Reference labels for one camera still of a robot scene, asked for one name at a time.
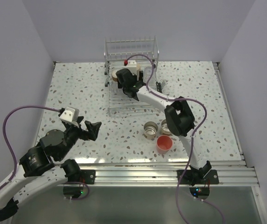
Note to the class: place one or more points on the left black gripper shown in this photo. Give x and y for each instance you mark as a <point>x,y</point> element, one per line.
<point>92,132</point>

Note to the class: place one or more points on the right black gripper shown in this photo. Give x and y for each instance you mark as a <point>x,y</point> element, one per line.
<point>135,77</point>

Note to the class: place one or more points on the large clear glass cup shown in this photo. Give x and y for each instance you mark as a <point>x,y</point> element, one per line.
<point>146,75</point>

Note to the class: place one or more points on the steel cup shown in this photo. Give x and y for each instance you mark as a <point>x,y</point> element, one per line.
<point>164,128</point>
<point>114,76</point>
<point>150,129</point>

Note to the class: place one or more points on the red plastic cup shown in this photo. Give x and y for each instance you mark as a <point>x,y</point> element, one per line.
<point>164,144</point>

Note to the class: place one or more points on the tan paper cup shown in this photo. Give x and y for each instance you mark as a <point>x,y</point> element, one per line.
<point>137,69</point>

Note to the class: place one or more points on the small clear glass cup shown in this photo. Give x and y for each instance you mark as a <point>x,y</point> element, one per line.
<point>113,86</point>

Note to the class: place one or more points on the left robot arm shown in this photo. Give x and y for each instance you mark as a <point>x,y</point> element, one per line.
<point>44,166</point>

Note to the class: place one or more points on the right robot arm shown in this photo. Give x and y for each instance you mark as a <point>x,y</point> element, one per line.
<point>178,115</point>

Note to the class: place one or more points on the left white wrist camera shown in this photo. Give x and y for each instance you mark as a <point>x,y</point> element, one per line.
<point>70,116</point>

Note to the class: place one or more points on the silver wire dish rack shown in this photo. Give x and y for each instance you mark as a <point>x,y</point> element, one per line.
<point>140,56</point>

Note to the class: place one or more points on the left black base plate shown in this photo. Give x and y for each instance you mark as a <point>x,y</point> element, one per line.
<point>86,176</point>

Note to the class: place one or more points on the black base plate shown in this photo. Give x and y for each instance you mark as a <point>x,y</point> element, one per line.
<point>86,176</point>
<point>191,178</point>

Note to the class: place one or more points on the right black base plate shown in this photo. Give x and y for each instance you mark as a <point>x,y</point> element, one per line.
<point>191,178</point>

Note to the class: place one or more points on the aluminium frame rail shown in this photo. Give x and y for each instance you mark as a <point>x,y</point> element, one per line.
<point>166,174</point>

